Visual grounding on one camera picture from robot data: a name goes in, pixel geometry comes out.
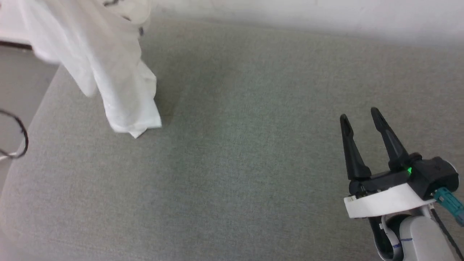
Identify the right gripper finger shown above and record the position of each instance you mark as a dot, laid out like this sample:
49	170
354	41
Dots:
353	152
391	145

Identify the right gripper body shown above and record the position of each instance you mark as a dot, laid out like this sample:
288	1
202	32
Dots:
384	203

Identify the white long-sleeve garment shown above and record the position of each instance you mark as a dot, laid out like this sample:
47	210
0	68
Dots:
108	72

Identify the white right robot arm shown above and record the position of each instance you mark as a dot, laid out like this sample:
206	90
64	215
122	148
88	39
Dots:
420	239

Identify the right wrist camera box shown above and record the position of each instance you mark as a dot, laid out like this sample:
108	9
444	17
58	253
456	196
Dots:
435	175

